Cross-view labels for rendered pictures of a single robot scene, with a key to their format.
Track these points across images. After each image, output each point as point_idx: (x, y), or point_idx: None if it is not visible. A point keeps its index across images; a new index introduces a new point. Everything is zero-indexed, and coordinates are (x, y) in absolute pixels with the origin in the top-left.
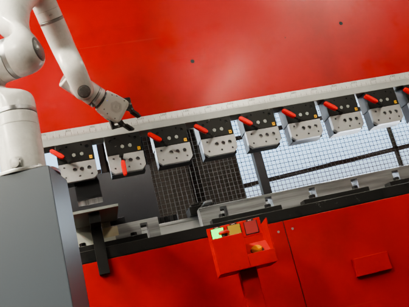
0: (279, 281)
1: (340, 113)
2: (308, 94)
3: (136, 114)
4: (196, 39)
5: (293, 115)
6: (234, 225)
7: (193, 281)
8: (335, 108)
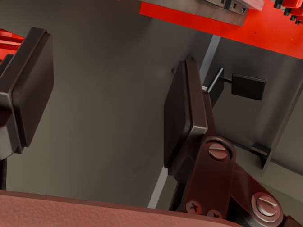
0: None
1: (286, 9)
2: None
3: (163, 138)
4: None
5: (283, 6)
6: (6, 43)
7: None
8: (291, 14)
